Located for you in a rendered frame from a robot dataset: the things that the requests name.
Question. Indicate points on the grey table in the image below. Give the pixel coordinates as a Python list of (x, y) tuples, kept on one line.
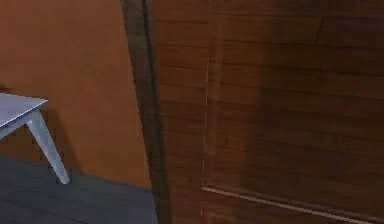
[(17, 109)]

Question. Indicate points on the brown wooden room door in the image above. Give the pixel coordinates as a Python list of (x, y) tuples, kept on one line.
[(266, 110)]

